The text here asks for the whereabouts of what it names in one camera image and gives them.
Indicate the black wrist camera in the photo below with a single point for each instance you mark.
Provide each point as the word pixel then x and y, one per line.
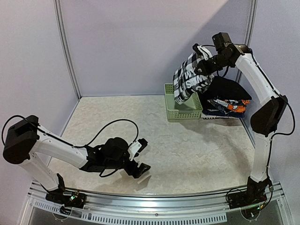
pixel 220 42
pixel 117 148

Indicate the left corner wall post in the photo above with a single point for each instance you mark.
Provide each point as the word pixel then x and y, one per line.
pixel 65 48

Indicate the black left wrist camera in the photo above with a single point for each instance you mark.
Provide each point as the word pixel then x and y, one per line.
pixel 117 148

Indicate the black t-shirt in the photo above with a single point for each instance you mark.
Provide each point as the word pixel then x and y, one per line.
pixel 224 89

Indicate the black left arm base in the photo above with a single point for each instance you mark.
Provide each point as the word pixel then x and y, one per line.
pixel 75 199

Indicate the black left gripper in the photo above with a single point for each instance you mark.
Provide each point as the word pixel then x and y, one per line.
pixel 139 171

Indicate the right corner wall post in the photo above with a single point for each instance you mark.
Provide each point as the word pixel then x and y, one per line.
pixel 250 22

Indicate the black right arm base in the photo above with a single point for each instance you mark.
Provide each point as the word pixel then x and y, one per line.
pixel 255 193

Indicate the black white patterned garment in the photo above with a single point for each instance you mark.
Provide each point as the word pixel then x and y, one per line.
pixel 186 81

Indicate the pale green plastic laundry basket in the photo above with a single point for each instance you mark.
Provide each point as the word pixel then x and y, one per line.
pixel 189 110

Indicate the dark folded clothes stack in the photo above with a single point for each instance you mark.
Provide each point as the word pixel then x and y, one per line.
pixel 210 112

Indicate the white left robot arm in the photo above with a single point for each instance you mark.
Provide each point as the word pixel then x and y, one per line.
pixel 25 139

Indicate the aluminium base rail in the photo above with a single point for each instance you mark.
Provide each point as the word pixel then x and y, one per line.
pixel 208 208

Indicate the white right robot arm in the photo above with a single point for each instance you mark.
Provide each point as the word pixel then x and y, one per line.
pixel 265 119

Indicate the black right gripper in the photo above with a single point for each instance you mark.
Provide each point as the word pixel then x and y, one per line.
pixel 203 64

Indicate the corner wall post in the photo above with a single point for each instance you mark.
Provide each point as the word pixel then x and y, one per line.
pixel 250 22
pixel 65 48

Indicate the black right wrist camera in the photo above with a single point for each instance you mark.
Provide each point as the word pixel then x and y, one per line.
pixel 220 42

